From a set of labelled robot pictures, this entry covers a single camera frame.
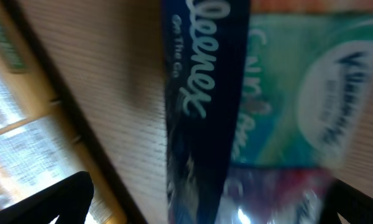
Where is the Kleenex tissue multipack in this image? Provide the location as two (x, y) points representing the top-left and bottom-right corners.
(161, 0), (373, 223)

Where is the orange spaghetti packet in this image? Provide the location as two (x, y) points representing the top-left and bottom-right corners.
(0, 1), (127, 223)

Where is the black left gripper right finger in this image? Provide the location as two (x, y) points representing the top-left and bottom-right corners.
(320, 179), (373, 224)

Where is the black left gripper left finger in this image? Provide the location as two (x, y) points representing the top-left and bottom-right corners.
(0, 171), (94, 224)

